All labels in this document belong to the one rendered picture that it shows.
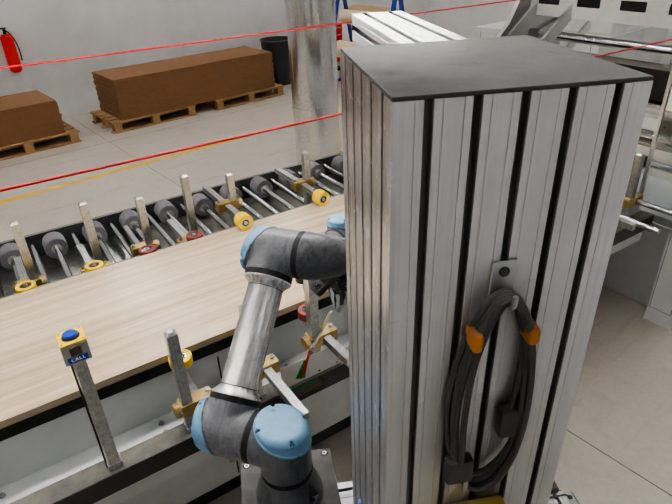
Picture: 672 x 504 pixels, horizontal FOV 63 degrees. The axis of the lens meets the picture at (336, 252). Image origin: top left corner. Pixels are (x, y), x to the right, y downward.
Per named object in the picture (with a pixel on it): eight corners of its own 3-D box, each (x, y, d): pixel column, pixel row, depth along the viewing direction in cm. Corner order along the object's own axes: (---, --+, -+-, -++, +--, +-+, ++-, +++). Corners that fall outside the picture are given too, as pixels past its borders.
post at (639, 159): (625, 235, 308) (646, 153, 284) (621, 237, 307) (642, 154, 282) (619, 233, 311) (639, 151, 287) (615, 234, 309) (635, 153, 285)
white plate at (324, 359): (341, 362, 215) (340, 342, 210) (283, 390, 203) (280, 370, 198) (340, 361, 215) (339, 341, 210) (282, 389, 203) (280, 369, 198)
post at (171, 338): (201, 441, 192) (177, 331, 168) (192, 445, 190) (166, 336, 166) (198, 434, 194) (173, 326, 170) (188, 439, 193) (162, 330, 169)
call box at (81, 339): (93, 359, 154) (86, 337, 150) (67, 369, 151) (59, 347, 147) (88, 346, 159) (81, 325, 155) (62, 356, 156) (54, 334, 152)
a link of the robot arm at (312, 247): (344, 237, 123) (390, 236, 170) (298, 231, 126) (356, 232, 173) (337, 288, 124) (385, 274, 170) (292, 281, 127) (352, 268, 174)
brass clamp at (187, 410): (217, 405, 187) (215, 394, 185) (178, 423, 181) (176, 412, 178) (210, 394, 192) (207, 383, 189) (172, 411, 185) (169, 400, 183)
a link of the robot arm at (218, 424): (240, 467, 114) (303, 223, 128) (178, 449, 118) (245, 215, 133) (261, 465, 125) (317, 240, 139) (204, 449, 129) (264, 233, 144)
